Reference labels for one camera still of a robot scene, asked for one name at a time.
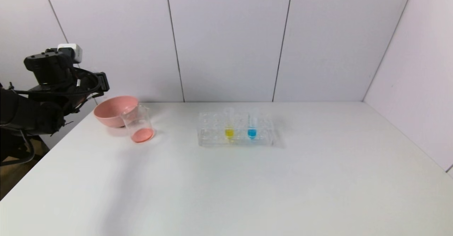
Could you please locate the clear glass beaker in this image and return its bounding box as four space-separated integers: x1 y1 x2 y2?
121 105 155 144

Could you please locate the pink bowl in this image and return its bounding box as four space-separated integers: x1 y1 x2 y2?
94 96 139 128

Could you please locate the test tube with yellow pigment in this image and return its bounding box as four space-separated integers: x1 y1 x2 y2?
224 107 235 141

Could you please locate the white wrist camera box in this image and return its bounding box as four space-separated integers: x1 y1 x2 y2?
57 44 83 64

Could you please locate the clear acrylic test tube rack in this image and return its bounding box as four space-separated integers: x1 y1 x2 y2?
197 111 275 146

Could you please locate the test tube with blue pigment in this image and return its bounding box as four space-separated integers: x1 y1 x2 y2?
247 109 258 140

